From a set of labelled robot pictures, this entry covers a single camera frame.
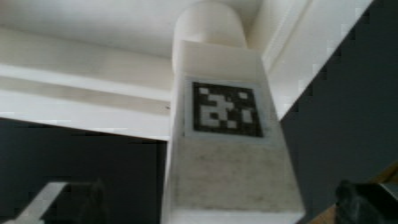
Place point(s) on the white table leg with tag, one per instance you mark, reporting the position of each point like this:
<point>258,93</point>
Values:
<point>229,179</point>

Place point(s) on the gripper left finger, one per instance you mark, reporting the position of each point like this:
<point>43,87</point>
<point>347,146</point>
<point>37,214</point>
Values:
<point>66,204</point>

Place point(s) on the white square tabletop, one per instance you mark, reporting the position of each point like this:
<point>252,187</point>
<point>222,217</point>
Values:
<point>85,54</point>

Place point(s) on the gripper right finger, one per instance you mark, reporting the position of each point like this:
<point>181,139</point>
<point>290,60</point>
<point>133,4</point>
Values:
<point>366,205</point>

